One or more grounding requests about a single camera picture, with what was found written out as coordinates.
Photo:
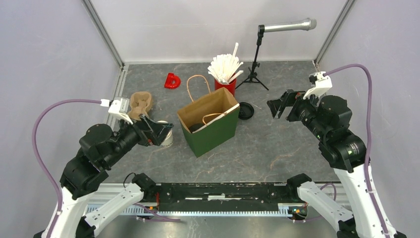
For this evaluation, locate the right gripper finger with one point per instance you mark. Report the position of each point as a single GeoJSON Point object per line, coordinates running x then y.
{"type": "Point", "coordinates": [290, 93]}
{"type": "Point", "coordinates": [278, 106]}

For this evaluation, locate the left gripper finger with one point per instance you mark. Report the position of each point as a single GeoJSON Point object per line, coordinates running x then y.
{"type": "Point", "coordinates": [146, 121]}
{"type": "Point", "coordinates": [158, 132]}

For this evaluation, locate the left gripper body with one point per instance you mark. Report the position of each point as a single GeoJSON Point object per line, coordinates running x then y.
{"type": "Point", "coordinates": [129, 136]}

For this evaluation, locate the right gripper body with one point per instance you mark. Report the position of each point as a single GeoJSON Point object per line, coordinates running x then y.
{"type": "Point", "coordinates": [303, 110]}

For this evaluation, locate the white paper cup stack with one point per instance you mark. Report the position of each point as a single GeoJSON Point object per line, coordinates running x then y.
{"type": "Point", "coordinates": [168, 140]}

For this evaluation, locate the green paper bag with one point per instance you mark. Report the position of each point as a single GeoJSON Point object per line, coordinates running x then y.
{"type": "Point", "coordinates": [216, 133]}

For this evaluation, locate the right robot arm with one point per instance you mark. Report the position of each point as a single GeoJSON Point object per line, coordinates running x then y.
{"type": "Point", "coordinates": [328, 119]}

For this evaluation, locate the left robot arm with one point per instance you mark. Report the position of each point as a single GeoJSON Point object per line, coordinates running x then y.
{"type": "Point", "coordinates": [101, 148]}

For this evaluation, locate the brown cardboard cup carrier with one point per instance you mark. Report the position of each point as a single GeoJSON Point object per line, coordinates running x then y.
{"type": "Point", "coordinates": [140, 104]}

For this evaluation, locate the black mini tripod stand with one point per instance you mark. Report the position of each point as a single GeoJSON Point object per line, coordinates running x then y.
{"type": "Point", "coordinates": [253, 76]}

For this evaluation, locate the red plastic letter d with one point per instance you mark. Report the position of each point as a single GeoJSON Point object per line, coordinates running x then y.
{"type": "Point", "coordinates": [172, 81]}

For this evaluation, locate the red cylindrical holder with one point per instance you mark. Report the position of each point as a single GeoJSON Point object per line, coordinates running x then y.
{"type": "Point", "coordinates": [230, 87]}

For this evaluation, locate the silver microphone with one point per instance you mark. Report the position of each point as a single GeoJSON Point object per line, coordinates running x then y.
{"type": "Point", "coordinates": [306, 24]}

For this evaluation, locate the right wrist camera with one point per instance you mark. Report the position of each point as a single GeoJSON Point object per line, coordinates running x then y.
{"type": "Point", "coordinates": [321, 84]}

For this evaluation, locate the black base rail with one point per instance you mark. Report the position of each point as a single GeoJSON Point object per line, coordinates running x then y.
{"type": "Point", "coordinates": [220, 197]}

